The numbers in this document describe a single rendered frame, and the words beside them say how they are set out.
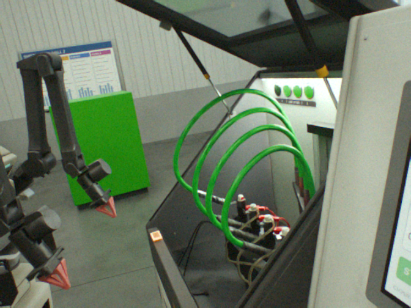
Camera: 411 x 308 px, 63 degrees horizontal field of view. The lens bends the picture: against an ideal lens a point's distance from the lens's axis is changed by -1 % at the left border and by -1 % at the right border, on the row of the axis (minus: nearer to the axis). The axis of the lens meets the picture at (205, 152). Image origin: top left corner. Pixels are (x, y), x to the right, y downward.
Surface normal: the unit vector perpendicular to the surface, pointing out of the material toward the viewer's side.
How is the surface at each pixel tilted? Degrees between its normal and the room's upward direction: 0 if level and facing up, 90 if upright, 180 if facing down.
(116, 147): 90
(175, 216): 90
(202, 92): 90
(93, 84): 90
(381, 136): 76
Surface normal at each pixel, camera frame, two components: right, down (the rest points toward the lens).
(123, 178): 0.36, 0.19
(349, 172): -0.94, -0.01
